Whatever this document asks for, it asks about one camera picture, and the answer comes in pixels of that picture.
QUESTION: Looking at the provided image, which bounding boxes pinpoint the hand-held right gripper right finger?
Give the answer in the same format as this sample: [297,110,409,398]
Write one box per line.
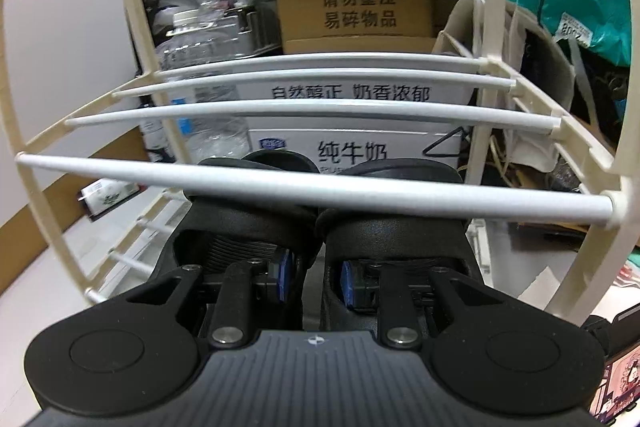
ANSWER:
[340,258,503,350]

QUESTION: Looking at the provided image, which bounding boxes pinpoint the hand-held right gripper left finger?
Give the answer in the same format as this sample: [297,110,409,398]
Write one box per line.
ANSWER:
[125,251,297,350]

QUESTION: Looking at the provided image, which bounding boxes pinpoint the black rubber clog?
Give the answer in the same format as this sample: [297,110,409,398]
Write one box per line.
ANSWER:
[145,149,321,338]
[315,157,493,343]

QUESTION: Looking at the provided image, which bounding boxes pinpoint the white shoe rack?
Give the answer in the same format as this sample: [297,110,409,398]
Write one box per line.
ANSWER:
[0,0,640,328]

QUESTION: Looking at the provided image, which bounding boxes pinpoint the white milk carton box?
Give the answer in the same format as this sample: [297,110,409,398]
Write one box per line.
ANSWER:
[235,72,473,178]

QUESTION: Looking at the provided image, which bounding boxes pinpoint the white lotion bottle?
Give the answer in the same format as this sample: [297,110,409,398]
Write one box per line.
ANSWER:
[79,179,141,222]

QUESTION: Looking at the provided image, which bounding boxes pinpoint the clear plastic water bottle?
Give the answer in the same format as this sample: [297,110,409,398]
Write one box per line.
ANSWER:
[155,4,251,162]

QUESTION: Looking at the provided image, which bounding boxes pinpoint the smartphone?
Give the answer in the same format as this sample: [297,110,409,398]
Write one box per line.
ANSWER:
[587,314,640,423]

